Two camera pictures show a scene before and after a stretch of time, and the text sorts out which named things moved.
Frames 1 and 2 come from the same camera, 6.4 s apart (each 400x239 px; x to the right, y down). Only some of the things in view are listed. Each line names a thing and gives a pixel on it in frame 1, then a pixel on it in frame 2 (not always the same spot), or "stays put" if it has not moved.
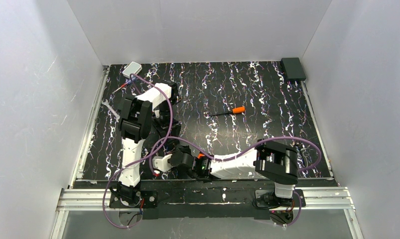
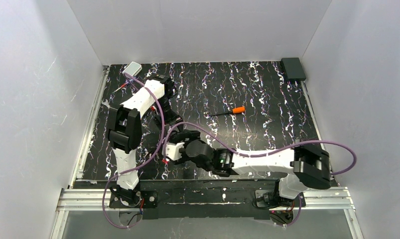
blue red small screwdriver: x=123 y=85 stays put
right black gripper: x=173 y=157 to x=179 y=137
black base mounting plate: x=203 y=200 stays put
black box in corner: x=293 y=68 stays put
